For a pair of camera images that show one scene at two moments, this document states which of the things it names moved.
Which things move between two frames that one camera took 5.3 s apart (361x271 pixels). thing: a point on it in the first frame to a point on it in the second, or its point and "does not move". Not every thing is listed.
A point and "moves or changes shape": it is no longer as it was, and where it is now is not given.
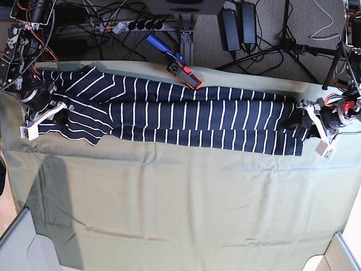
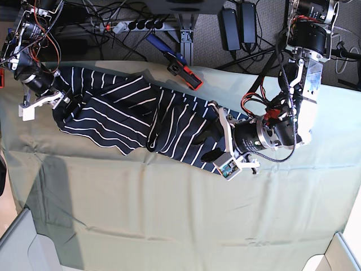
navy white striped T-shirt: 108,105 moves or changes shape
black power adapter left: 230,30 does not move
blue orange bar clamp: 177,66 does not move
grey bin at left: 22,249 does not move
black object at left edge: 3,174 does not move
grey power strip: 120,26 does not move
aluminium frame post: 186,22 does not move
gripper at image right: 327,118 to 246,135
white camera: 325,151 to 228,166
